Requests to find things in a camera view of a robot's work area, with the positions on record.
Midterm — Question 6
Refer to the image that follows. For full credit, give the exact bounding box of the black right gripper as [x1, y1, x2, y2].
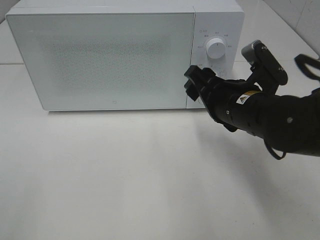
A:
[184, 65, 261, 133]

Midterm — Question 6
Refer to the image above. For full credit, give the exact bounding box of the upper white microwave knob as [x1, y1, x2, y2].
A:
[205, 36, 226, 60]

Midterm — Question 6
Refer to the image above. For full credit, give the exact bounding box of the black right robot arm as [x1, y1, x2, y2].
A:
[184, 65, 320, 160]

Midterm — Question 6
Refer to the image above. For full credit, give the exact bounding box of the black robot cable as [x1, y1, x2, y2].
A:
[262, 53, 320, 161]

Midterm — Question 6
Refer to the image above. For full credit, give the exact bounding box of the white microwave oven body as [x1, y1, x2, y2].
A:
[5, 0, 245, 109]

